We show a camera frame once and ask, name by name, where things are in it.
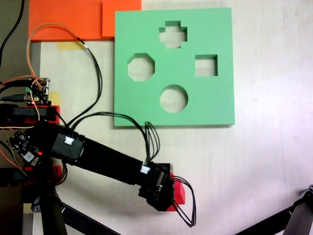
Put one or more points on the red cross columnar block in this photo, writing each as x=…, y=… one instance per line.
x=180, y=193

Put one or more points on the green shape hole board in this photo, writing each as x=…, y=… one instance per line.
x=212, y=102

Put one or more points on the orange block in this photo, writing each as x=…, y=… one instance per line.
x=66, y=14

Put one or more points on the red and black clamp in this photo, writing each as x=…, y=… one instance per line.
x=55, y=112
x=56, y=171

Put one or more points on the yellow tape piece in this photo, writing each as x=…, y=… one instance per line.
x=27, y=208
x=68, y=46
x=55, y=98

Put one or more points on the dark circuit board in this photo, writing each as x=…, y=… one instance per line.
x=20, y=144

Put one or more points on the circuit board with green terminal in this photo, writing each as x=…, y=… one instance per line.
x=40, y=96

